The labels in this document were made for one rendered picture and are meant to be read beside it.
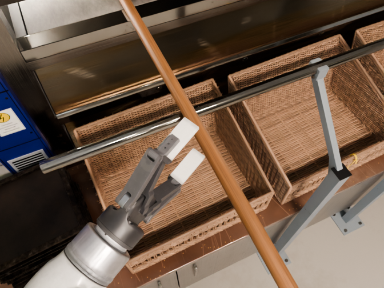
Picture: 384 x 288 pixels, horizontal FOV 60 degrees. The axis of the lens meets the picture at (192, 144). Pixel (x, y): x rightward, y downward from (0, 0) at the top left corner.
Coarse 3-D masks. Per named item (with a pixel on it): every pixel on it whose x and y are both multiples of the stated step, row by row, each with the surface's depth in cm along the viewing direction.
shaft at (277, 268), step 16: (128, 0) 95; (128, 16) 93; (144, 32) 87; (160, 64) 81; (176, 80) 79; (176, 96) 76; (192, 112) 73; (208, 144) 69; (208, 160) 68; (224, 160) 68; (224, 176) 65; (240, 192) 63; (240, 208) 62; (256, 224) 60; (256, 240) 59; (272, 256) 57; (272, 272) 56; (288, 272) 56
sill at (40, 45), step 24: (168, 0) 99; (192, 0) 99; (216, 0) 102; (240, 0) 106; (72, 24) 94; (96, 24) 94; (120, 24) 94; (24, 48) 88; (48, 48) 90; (72, 48) 93
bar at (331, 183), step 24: (360, 48) 89; (288, 72) 85; (312, 72) 85; (240, 96) 80; (168, 120) 76; (96, 144) 73; (120, 144) 74; (336, 144) 93; (48, 168) 70; (336, 168) 94; (312, 216) 119; (336, 216) 185; (288, 240) 142; (264, 264) 171; (288, 264) 171
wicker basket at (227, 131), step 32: (192, 96) 127; (128, 128) 124; (224, 128) 135; (96, 160) 126; (128, 160) 133; (256, 160) 118; (192, 192) 130; (224, 192) 130; (256, 192) 129; (160, 224) 123; (192, 224) 123; (224, 224) 118; (160, 256) 113
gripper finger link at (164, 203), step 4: (176, 192) 64; (172, 196) 63; (164, 200) 62; (168, 200) 62; (164, 204) 62; (160, 208) 61; (152, 212) 60; (156, 212) 61; (152, 216) 60; (144, 220) 60; (148, 220) 60
